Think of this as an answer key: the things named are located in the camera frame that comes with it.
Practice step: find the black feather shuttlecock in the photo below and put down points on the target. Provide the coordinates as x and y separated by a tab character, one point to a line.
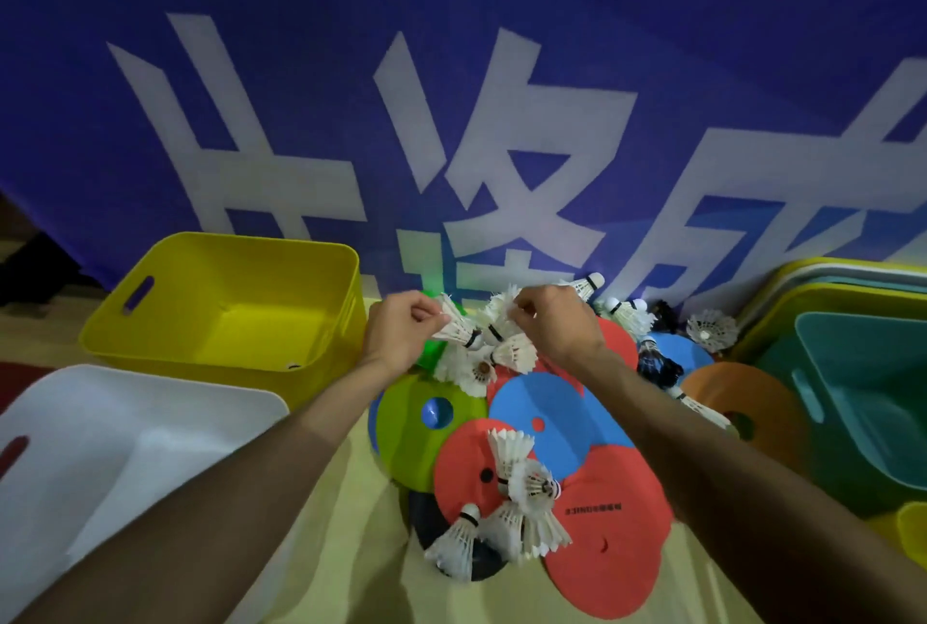
659	364

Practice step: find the red disc cone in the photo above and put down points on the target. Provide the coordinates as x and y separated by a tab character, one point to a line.
463	471
615	544
619	345

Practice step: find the bright green disc cone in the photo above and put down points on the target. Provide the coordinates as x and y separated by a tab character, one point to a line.
432	356

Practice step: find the white feather shuttlecock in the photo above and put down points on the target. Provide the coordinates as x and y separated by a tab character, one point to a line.
460	331
500	316

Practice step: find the person's right fingers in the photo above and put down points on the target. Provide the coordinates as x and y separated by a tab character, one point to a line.
523	305

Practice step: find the pile of white shuttlecocks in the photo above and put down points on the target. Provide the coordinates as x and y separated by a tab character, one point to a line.
532	486

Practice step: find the dark navy disc cone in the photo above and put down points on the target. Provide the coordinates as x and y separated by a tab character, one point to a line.
427	522

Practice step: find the person's right hand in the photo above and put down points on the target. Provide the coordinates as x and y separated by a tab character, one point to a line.
561	327

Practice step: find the yellow plastic bin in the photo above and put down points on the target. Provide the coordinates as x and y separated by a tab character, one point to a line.
914	529
833	301
811	263
217	283

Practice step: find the person's left forearm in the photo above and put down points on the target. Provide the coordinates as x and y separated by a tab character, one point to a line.
217	500

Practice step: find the orange disc cone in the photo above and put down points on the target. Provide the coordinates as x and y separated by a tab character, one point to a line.
753	399

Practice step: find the teal plastic bin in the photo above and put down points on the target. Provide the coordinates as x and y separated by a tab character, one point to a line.
869	399

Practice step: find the person's left fingers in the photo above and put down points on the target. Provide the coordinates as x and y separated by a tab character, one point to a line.
431	314

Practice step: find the blue banner with white characters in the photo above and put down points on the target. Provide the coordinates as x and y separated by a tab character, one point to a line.
290	66

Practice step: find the blue disc cone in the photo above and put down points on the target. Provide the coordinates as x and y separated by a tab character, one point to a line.
437	413
684	352
557	421

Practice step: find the olive green disc cone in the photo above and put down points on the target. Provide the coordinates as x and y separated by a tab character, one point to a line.
405	442

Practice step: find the person's right forearm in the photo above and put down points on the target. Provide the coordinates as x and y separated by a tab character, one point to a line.
739	500

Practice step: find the person's left hand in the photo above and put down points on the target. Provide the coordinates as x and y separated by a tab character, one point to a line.
395	334

